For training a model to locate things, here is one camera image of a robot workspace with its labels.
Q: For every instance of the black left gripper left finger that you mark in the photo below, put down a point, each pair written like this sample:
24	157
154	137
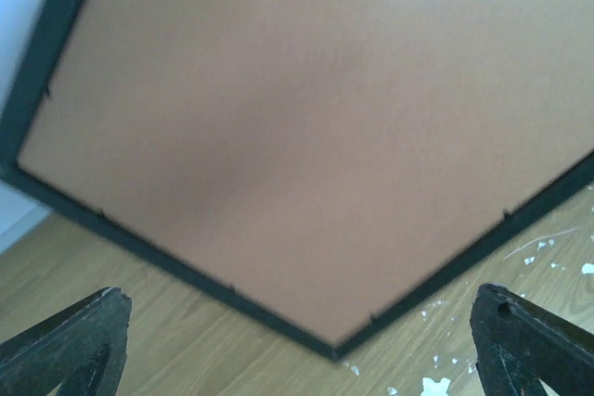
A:
80	350

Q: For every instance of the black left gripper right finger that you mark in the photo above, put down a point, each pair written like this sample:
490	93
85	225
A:
521	347

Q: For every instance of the black picture frame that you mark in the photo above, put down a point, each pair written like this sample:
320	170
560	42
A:
45	46

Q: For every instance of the brown backing board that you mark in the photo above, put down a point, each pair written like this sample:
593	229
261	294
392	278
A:
321	157

